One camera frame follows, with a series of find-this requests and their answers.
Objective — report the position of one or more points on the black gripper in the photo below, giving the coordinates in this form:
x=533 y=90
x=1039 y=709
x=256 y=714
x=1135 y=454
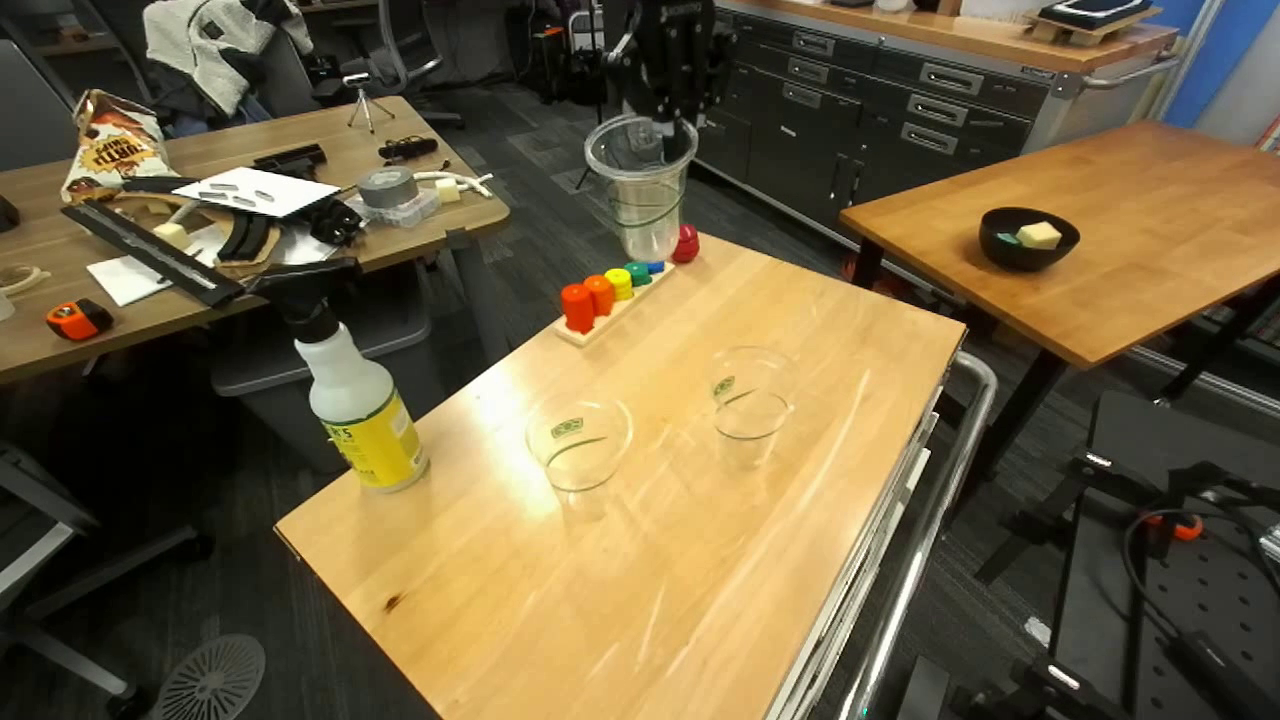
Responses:
x=672 y=41

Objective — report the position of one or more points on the clear plastic cup green logo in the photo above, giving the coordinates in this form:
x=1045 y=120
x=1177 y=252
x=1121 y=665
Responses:
x=582 y=454
x=642 y=173
x=751 y=400
x=644 y=233

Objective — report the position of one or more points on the blue toy peg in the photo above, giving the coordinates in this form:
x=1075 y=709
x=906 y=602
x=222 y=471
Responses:
x=657 y=265

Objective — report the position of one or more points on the green toy peg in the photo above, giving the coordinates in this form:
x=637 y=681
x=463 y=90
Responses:
x=642 y=272

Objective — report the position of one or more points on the yellow toy peg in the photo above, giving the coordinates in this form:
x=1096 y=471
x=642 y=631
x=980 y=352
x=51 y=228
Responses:
x=618 y=280

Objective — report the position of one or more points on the colourful toy block row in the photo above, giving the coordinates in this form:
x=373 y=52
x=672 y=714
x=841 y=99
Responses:
x=637 y=301

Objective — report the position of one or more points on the orange toy peg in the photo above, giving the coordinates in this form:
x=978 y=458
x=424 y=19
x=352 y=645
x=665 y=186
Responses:
x=600 y=295

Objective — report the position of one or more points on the grey drawer cabinet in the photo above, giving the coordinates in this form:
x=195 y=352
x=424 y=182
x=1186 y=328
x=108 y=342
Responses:
x=865 y=93

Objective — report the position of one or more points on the black remote control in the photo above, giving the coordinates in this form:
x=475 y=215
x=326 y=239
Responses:
x=407 y=149

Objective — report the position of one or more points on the grey tape roll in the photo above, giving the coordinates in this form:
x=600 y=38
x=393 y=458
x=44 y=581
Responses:
x=384 y=193

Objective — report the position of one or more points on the black armrest office chair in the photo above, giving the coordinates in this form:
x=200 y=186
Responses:
x=384 y=41

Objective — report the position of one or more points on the small tripod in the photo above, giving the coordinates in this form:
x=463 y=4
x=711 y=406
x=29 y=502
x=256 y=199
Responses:
x=360 y=102

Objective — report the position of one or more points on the dark grey office chair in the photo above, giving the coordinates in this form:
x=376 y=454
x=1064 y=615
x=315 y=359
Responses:
x=402 y=335

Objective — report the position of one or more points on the small black item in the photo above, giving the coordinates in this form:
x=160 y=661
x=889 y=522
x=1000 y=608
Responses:
x=333 y=221

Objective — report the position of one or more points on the green food piece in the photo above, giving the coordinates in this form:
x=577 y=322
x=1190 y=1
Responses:
x=1004 y=239

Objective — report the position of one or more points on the flat black device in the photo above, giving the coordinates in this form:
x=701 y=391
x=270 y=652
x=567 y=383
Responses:
x=291 y=163

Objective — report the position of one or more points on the yellow food block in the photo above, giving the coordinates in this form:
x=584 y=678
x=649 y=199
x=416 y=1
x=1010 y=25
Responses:
x=1042 y=239

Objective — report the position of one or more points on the black bowl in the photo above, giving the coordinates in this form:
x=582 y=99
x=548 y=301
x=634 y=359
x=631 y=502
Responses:
x=1053 y=262

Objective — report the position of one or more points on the printed white paper sheet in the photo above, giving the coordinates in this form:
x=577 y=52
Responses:
x=253 y=190

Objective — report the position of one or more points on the yellow liquid spray bottle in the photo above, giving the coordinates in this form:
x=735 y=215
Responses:
x=360 y=415

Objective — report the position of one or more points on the flat tray with tablet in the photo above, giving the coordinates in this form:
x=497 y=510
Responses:
x=1094 y=19

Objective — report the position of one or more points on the white jacket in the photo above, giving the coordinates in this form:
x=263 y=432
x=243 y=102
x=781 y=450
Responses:
x=222 y=47

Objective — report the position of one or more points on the square wooden table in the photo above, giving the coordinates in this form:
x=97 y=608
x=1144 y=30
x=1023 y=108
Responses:
x=1135 y=240

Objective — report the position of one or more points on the long black bar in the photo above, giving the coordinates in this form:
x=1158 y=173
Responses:
x=154 y=252

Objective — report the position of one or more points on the printed snack bag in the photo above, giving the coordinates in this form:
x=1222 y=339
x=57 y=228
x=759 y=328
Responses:
x=113 y=141

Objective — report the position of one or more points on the small white paper note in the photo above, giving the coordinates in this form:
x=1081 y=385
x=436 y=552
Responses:
x=130 y=280

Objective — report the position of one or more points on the small orange object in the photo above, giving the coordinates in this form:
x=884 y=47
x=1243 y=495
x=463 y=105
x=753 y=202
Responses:
x=76 y=322

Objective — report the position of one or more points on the grey padded chair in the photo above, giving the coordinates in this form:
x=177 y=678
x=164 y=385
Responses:
x=24 y=102

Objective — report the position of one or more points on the long wooden conference table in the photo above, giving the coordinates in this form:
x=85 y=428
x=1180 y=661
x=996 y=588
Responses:
x=24 y=244

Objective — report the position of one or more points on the white round mesh fan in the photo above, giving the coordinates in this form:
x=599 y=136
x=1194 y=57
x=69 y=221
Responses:
x=214 y=681

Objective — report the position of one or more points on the grey perforated panel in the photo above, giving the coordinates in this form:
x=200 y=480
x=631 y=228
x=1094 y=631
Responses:
x=1227 y=602

